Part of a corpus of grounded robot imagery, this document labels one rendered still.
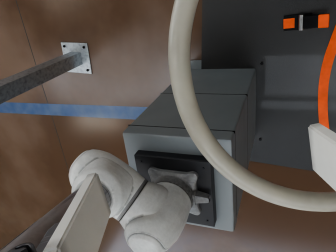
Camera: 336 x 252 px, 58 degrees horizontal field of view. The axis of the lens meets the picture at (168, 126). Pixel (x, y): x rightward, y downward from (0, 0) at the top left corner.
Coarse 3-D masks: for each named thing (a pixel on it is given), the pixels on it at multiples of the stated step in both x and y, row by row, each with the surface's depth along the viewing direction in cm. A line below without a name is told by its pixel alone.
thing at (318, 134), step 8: (312, 128) 17; (320, 128) 17; (312, 136) 17; (320, 136) 16; (328, 136) 16; (312, 144) 18; (320, 144) 16; (328, 144) 15; (312, 152) 18; (320, 152) 17; (328, 152) 16; (312, 160) 18; (320, 160) 17; (328, 160) 16; (312, 168) 18; (320, 168) 17; (328, 168) 16; (320, 176) 18; (328, 176) 16
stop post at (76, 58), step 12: (72, 48) 196; (84, 48) 193; (48, 60) 180; (60, 60) 179; (72, 60) 189; (84, 60) 197; (24, 72) 160; (36, 72) 162; (48, 72) 170; (60, 72) 180; (84, 72) 201; (0, 84) 144; (12, 84) 148; (24, 84) 155; (36, 84) 163; (0, 96) 142; (12, 96) 149
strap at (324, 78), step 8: (328, 48) 145; (328, 56) 146; (328, 64) 148; (320, 72) 151; (328, 72) 150; (320, 80) 153; (328, 80) 151; (320, 88) 154; (320, 96) 156; (320, 104) 158; (320, 112) 160; (320, 120) 161; (328, 128) 162
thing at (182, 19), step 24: (192, 0) 38; (192, 24) 40; (168, 48) 40; (192, 96) 42; (192, 120) 42; (216, 144) 44; (216, 168) 45; (240, 168) 45; (264, 192) 45; (288, 192) 46; (312, 192) 47
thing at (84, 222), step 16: (96, 176) 18; (80, 192) 16; (96, 192) 18; (80, 208) 15; (96, 208) 17; (64, 224) 14; (80, 224) 15; (96, 224) 17; (64, 240) 13; (80, 240) 14; (96, 240) 16
